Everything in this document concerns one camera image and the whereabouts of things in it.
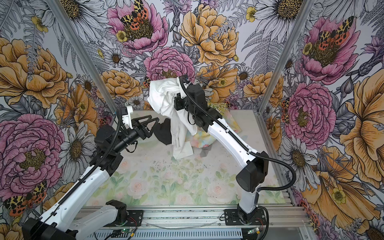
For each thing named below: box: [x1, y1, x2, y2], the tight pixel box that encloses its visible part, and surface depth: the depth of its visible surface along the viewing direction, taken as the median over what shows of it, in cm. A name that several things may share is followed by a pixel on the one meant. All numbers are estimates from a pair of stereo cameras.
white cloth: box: [147, 77, 198, 160], surface depth 67 cm
